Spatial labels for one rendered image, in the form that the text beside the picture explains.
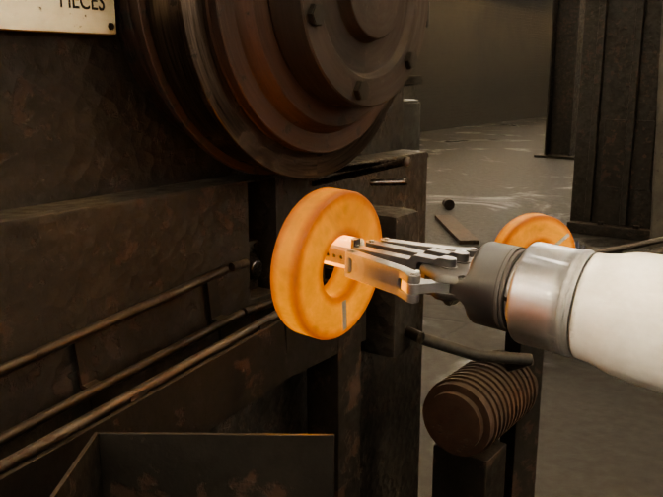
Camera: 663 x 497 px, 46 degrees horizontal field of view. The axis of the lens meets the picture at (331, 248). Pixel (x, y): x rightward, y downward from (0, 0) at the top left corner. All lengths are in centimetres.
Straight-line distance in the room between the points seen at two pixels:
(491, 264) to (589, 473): 156
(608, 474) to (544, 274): 159
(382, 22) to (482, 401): 61
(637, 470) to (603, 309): 165
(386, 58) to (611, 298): 52
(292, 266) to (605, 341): 28
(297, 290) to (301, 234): 5
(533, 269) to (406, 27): 50
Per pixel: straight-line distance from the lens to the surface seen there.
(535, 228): 135
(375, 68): 100
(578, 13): 974
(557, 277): 64
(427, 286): 67
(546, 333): 65
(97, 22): 95
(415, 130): 388
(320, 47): 89
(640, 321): 61
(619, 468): 224
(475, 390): 127
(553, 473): 217
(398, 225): 121
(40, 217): 87
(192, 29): 86
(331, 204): 74
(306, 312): 74
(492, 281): 66
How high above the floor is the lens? 102
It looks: 13 degrees down
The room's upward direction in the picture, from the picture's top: straight up
